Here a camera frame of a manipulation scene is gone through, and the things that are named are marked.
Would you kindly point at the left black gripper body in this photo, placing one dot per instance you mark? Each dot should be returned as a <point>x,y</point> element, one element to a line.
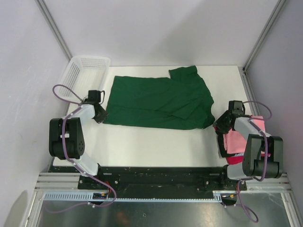
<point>100,117</point>

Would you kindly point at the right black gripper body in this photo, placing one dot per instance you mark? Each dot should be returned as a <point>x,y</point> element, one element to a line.
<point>221,123</point>

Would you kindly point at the green t shirt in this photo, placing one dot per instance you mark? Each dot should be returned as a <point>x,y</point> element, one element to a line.
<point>181,101</point>

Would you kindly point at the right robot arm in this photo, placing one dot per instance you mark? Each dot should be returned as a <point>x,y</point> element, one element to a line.
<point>263,155</point>

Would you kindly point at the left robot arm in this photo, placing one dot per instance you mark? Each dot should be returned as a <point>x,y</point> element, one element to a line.
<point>66,138</point>

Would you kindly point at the pink folded t shirt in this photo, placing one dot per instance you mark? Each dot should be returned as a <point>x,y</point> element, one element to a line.
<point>245,126</point>

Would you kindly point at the black folded t shirt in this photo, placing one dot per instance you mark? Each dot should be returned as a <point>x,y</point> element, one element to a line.
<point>220,141</point>

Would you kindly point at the white plastic basket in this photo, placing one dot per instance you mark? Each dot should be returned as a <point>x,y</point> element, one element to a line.
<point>83,73</point>

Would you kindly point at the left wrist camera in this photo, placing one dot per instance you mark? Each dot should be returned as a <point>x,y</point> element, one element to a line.
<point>95,96</point>

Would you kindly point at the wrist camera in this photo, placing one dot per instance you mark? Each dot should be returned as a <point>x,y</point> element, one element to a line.
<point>95,96</point>
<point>236,107</point>

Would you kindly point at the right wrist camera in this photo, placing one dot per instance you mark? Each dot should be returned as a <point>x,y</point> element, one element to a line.
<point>236,107</point>

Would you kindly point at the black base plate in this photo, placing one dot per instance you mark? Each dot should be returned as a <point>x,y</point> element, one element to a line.
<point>160,182</point>

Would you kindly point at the grey cable duct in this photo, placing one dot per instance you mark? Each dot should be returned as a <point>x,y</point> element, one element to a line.
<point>214,196</point>

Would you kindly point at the left aluminium frame post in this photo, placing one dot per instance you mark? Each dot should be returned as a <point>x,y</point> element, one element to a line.
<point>54,28</point>

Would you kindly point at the aluminium frame post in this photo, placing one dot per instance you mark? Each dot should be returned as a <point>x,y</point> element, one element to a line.
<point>273,18</point>
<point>54,28</point>

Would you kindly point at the right aluminium frame post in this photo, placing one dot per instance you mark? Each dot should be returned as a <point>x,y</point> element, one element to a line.
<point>273,18</point>

